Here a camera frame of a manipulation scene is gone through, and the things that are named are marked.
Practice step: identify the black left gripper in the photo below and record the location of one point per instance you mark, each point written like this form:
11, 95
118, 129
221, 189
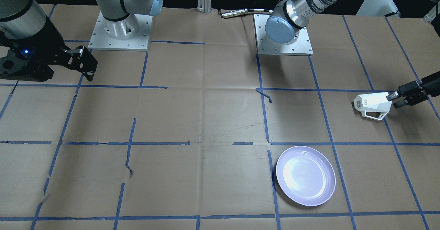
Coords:
432, 84

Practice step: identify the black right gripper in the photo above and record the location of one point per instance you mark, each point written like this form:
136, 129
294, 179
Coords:
49, 41

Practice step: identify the white faceted mug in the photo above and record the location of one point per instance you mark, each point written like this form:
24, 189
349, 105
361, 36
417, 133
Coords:
373, 106

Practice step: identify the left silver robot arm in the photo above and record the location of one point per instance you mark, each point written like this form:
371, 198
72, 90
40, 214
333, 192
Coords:
290, 16

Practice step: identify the lilac plate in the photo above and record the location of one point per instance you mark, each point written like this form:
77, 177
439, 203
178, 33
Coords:
305, 176

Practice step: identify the brown paper table cover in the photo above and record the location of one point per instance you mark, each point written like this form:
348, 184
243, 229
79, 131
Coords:
187, 135

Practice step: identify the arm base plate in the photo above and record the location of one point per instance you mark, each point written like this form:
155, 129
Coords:
275, 36
131, 34

